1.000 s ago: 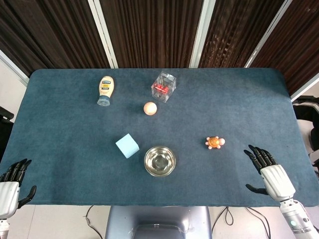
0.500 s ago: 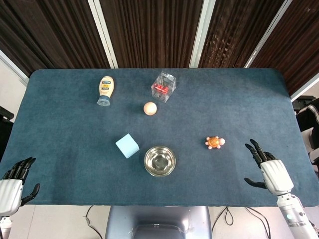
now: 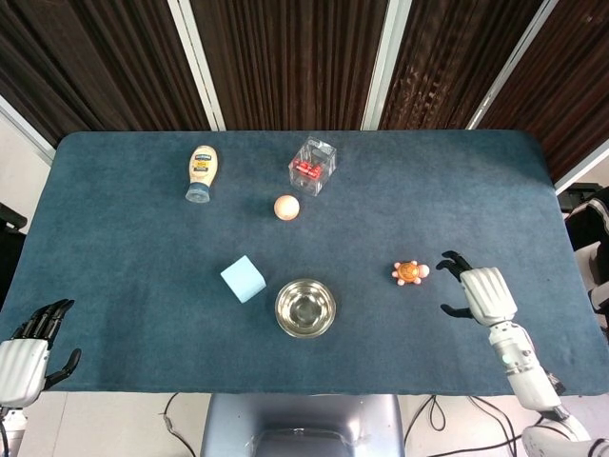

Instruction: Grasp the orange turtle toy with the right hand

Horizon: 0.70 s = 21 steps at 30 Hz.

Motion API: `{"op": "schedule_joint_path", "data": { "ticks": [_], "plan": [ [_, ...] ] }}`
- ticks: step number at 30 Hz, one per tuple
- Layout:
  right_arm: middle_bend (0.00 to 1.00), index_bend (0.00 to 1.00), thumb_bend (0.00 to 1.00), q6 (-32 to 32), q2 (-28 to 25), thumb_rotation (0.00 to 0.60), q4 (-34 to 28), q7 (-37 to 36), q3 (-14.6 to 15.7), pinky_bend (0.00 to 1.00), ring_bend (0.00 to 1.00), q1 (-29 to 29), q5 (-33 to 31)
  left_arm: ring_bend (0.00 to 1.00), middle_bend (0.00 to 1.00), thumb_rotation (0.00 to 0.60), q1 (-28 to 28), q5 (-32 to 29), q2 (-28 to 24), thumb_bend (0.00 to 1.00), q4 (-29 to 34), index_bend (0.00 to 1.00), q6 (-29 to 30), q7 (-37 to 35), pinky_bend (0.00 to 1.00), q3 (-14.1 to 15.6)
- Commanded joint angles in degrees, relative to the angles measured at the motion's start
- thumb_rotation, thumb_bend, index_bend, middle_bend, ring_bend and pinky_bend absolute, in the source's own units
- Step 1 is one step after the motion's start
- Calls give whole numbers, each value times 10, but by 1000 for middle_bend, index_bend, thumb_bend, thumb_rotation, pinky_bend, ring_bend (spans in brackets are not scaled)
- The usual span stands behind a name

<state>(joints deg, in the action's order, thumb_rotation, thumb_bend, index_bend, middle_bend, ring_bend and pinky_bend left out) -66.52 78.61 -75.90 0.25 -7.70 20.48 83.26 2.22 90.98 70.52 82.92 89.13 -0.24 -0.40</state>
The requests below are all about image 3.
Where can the white partition frame post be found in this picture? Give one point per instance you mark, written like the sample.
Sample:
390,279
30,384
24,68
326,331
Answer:
24,128
511,62
197,62
383,62

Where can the black white equipment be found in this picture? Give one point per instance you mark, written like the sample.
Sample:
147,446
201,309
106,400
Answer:
587,224

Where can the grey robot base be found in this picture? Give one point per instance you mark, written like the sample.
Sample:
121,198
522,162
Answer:
300,426

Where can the light blue foam cube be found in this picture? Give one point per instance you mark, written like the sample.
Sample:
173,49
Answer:
242,279

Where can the cream wooden ball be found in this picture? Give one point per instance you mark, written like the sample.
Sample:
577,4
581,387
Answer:
287,208

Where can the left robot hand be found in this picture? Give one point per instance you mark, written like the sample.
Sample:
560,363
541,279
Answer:
21,359

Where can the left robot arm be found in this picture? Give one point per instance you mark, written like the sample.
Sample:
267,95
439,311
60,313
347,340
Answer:
8,428

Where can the mayonnaise squeeze bottle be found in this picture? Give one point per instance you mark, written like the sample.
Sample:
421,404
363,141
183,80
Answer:
202,172

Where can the blue table cloth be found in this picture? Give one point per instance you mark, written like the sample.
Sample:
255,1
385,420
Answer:
143,266

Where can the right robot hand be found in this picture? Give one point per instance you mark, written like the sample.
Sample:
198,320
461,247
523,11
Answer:
485,295

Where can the stainless steel bowl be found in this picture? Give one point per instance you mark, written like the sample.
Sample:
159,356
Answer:
306,308

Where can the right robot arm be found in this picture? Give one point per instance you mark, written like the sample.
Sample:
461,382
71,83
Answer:
528,371

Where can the orange pink turtle toy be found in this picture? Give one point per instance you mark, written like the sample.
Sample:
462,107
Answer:
410,272

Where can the clear plastic puzzle cube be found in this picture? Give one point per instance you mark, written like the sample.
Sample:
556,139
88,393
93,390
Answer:
312,166

